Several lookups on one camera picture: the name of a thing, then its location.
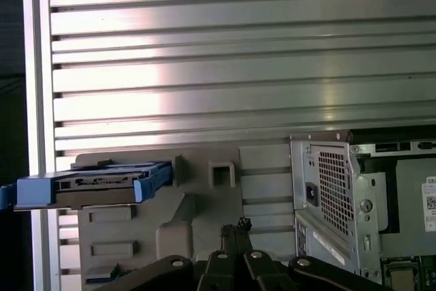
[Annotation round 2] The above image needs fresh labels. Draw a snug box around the black PC case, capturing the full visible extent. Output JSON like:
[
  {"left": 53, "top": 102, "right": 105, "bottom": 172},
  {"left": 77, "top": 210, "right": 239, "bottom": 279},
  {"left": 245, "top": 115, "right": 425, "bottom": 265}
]
[{"left": 289, "top": 129, "right": 436, "bottom": 291}]

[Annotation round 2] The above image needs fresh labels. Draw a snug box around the grey power supply unit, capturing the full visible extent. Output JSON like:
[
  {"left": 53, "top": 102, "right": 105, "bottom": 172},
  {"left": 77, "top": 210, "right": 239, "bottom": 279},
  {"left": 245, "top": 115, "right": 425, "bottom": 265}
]
[{"left": 292, "top": 137, "right": 436, "bottom": 236}]

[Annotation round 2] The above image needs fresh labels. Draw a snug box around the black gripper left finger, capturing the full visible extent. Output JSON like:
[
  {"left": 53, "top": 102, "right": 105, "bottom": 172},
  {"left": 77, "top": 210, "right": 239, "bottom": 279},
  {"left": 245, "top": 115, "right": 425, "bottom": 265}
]
[{"left": 98, "top": 224, "right": 241, "bottom": 291}]

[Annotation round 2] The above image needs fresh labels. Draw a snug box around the silver CPU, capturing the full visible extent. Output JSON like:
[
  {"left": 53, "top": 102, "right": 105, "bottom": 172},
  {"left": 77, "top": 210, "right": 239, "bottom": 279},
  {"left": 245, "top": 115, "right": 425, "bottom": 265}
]
[{"left": 388, "top": 263, "right": 418, "bottom": 291}]

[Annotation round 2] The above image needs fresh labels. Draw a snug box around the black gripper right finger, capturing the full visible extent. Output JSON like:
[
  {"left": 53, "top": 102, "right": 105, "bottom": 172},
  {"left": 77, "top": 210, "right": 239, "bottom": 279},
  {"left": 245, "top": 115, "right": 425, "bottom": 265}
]
[{"left": 237, "top": 217, "right": 388, "bottom": 291}]

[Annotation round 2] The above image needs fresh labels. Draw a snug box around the hard disk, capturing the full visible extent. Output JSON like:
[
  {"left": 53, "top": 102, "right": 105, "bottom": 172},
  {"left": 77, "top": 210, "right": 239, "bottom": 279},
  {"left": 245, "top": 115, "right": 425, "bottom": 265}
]
[{"left": 0, "top": 159, "right": 171, "bottom": 212}]

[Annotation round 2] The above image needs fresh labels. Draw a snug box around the grey parts rack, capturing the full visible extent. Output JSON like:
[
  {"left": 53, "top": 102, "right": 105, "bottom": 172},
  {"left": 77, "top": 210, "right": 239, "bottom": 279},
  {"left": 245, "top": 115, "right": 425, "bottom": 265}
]
[{"left": 57, "top": 146, "right": 297, "bottom": 285}]

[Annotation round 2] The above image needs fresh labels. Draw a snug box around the CPU socket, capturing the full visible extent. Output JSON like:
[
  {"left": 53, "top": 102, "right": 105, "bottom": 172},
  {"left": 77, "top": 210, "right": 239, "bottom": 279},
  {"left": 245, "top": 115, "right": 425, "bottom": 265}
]
[{"left": 381, "top": 258, "right": 423, "bottom": 291}]

